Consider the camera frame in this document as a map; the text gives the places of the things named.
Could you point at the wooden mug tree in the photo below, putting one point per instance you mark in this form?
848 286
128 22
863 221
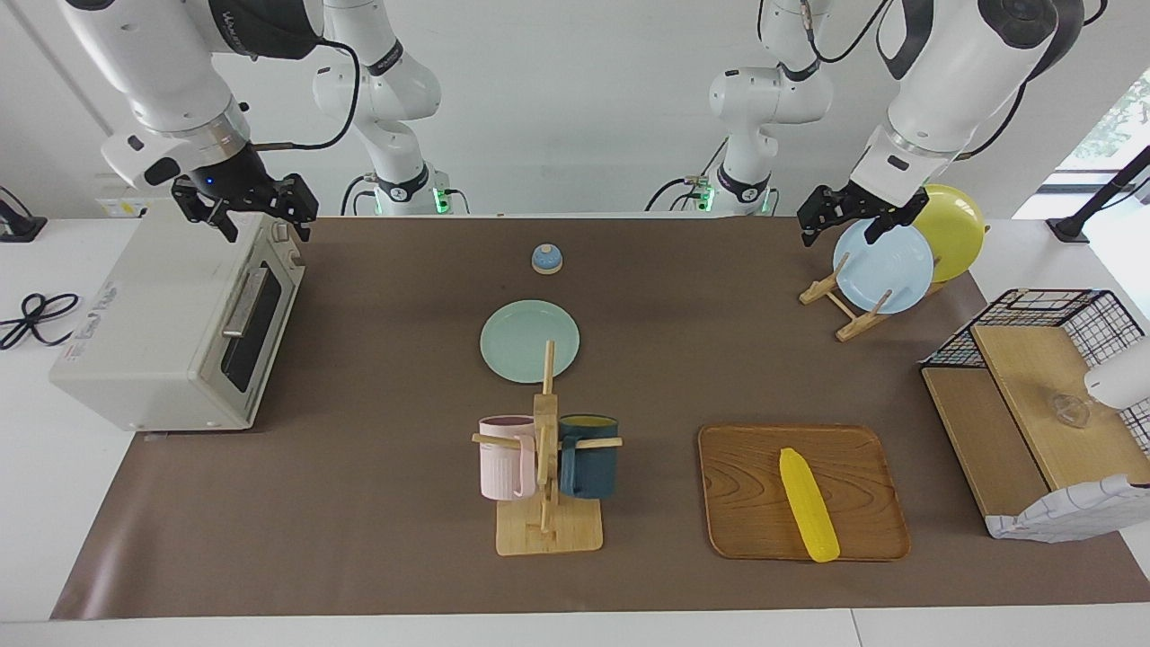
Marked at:
546 530

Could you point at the small clear glass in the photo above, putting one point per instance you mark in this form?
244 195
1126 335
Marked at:
1071 411

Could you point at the yellow corn cob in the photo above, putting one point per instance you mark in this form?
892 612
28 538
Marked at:
807 503

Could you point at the pink mug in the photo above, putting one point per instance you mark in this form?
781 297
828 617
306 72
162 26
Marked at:
503 463

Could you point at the window with green foliage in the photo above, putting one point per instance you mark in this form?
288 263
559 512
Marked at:
1123 117

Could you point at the dark teal mug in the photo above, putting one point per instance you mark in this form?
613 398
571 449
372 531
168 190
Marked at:
593 463

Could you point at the wooden serving tray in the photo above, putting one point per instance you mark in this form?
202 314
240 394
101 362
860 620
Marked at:
746 494

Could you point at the pale green plate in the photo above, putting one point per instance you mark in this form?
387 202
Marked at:
521 337

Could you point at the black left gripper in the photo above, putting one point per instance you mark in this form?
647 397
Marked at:
862 205

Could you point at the white rounded device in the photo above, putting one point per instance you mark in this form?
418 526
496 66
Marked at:
1123 377

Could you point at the light wooden stepped shelf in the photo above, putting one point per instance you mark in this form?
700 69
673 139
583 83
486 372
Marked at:
1033 386

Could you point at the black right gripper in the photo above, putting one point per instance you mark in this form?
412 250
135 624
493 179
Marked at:
229 184

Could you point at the yellow plate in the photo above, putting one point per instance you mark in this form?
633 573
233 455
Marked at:
957 229

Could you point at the black angled stand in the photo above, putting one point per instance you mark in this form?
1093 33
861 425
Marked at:
1069 226

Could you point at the white wall power box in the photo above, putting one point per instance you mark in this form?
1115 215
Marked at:
121 208

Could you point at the light blue plate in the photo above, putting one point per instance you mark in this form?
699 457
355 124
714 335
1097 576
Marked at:
885 270

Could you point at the brown table mat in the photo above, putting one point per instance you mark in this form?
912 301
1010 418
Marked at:
359 503

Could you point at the white checkered cloth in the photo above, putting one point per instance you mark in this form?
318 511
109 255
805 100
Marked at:
1069 517

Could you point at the beige toaster oven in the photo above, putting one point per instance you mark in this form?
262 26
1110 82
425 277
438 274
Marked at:
144 332

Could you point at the black desk clamp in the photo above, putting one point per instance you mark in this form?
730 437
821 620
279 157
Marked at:
18 226

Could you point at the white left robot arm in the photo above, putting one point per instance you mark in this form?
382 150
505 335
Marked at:
943 81

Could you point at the wooden plate rack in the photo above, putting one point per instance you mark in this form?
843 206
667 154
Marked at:
853 325

